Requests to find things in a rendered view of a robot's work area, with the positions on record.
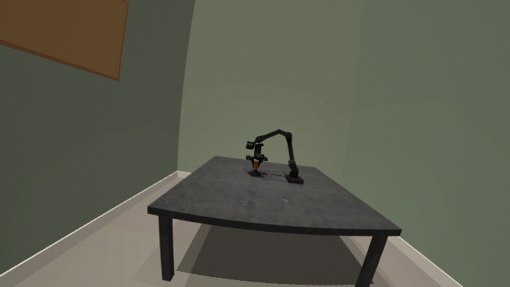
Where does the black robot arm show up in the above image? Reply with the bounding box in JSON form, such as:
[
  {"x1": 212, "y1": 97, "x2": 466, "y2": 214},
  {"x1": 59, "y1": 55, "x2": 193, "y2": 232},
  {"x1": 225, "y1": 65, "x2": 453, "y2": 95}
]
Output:
[{"x1": 246, "y1": 129, "x2": 299, "y2": 179}]

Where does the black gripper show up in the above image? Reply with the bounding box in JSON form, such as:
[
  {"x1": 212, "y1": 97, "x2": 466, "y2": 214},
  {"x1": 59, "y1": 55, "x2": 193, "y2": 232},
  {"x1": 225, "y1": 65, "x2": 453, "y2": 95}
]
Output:
[{"x1": 246, "y1": 150, "x2": 268, "y2": 168}]

